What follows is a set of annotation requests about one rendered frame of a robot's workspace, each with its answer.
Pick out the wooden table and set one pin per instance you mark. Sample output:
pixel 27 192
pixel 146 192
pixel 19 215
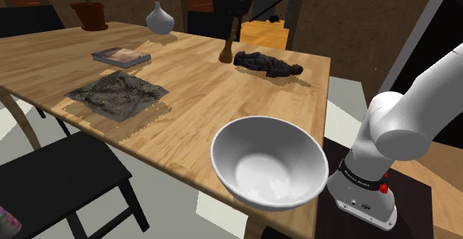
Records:
pixel 217 93

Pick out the brown wooden pepper mill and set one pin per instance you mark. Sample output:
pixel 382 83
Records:
pixel 226 52

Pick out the pale multicoloured round object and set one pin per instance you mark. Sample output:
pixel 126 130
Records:
pixel 8 225

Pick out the grey speckled cloth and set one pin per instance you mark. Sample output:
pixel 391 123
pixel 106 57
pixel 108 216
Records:
pixel 115 95

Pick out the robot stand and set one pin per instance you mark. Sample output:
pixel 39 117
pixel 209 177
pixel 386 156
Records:
pixel 410 209

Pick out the potted plant in brown pot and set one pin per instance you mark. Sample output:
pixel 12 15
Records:
pixel 90 15

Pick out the dark crumpled cloth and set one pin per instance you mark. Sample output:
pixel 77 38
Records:
pixel 267 64

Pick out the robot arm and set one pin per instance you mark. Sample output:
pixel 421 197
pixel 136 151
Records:
pixel 405 122

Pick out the white vase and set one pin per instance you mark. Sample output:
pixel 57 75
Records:
pixel 159 21

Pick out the book with brownish cover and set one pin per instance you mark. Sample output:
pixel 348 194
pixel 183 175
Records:
pixel 121 56

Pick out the black chair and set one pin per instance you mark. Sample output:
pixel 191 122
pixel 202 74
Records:
pixel 58 173

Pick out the white bowl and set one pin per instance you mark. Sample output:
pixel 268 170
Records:
pixel 269 166

